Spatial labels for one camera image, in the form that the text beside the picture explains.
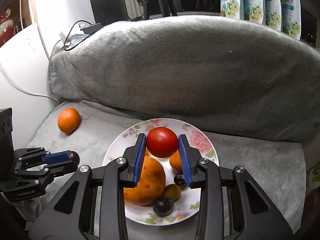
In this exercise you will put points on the dark plum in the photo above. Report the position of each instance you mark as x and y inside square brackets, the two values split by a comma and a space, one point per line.
[74, 157]
[163, 206]

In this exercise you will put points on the white floral plate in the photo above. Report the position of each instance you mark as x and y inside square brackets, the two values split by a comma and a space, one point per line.
[200, 142]

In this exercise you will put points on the large orange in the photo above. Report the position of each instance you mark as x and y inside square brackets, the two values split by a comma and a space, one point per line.
[68, 120]

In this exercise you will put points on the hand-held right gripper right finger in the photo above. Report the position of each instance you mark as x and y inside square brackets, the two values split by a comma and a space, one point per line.
[184, 162]

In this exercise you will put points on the dark monitor screen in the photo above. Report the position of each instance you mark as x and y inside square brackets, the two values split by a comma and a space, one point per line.
[106, 5]

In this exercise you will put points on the medium round orange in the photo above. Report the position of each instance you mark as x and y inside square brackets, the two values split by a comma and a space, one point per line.
[150, 180]

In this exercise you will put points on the mandarin with green stem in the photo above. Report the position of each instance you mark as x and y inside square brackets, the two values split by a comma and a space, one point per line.
[175, 163]

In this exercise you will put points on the brown longan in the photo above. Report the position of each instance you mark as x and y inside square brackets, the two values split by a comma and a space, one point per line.
[172, 192]

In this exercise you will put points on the grey plush pillow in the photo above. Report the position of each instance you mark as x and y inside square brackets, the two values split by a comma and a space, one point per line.
[187, 75]

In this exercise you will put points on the red cherry tomato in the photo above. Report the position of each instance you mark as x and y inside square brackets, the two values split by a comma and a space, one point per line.
[162, 142]

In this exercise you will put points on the red decoration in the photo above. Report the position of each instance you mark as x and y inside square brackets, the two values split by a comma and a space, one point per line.
[7, 25]

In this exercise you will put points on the black power adapter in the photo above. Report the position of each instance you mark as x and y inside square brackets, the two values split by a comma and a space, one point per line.
[92, 28]

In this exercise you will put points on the grey plush blanket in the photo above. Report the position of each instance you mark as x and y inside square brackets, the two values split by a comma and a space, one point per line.
[255, 170]

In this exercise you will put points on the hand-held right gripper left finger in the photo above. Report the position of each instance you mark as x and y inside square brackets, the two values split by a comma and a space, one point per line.
[140, 160]

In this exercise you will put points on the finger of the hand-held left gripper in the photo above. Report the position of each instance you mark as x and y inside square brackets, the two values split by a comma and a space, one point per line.
[56, 157]
[61, 168]

